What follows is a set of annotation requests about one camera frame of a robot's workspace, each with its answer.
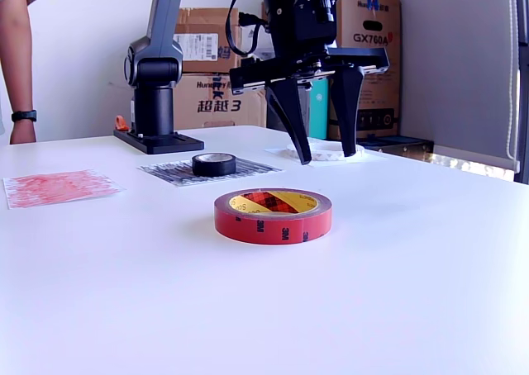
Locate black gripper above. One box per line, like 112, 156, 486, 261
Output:
229, 0, 390, 166

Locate white tape roll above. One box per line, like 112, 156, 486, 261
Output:
286, 139, 366, 163

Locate black tape roll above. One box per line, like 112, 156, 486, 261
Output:
191, 152, 238, 178

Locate red tape roll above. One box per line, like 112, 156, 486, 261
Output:
213, 187, 333, 245

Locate person's left forearm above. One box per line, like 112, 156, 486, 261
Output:
0, 0, 35, 114

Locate person's left hand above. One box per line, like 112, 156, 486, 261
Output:
8, 120, 38, 145

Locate teal box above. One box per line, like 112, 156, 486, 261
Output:
266, 77, 331, 140

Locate tall GX760A cardboard box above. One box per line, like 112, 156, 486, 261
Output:
326, 0, 403, 141

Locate plain white paper sheet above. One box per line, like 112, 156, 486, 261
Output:
264, 145, 389, 169

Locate black scribbled paper sheet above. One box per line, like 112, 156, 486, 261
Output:
136, 155, 285, 188

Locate Huntkey cardboard box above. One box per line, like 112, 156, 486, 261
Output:
172, 73, 269, 131

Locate grey roller blind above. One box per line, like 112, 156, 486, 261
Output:
379, 0, 521, 173

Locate small labelled cardboard box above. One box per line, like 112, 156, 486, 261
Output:
173, 6, 243, 75

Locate red scribbled paper sheet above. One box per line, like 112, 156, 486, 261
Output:
2, 169, 125, 210

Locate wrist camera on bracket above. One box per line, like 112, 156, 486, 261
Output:
293, 0, 349, 46

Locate black camera cable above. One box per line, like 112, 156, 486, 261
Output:
225, 0, 272, 58

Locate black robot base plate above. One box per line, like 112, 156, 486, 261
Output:
113, 129, 206, 156

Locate dark window frame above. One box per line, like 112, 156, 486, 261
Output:
511, 0, 529, 186

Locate white bead blind cord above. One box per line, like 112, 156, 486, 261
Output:
504, 0, 521, 164

